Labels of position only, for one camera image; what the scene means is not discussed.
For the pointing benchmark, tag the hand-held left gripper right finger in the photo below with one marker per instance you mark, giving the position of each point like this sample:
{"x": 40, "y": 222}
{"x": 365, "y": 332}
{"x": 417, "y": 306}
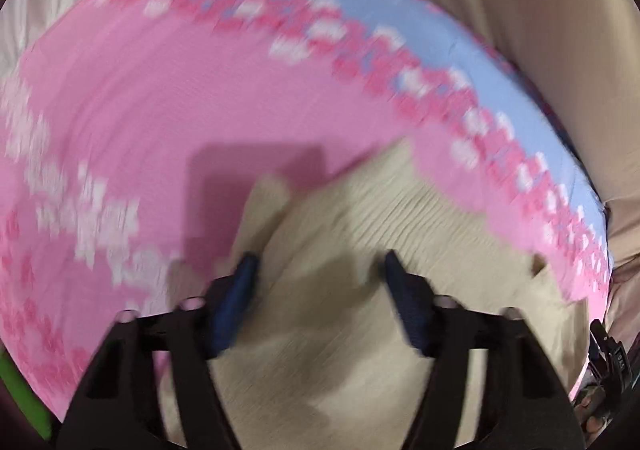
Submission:
{"x": 407, "y": 305}

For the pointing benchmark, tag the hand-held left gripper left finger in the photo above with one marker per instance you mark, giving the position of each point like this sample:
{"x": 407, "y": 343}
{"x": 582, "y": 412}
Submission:
{"x": 235, "y": 295}

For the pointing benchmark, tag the cream sweater with black hearts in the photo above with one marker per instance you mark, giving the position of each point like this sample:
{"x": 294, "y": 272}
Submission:
{"x": 350, "y": 230}

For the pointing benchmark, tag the person's right hand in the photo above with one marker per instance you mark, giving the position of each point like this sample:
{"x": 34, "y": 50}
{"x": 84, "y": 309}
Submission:
{"x": 590, "y": 397}

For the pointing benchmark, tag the pink and blue floral bedsheet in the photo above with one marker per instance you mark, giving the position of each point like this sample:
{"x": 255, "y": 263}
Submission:
{"x": 150, "y": 105}

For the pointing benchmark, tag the bright green bar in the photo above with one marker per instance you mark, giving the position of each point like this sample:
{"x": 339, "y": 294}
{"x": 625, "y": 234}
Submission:
{"x": 22, "y": 395}

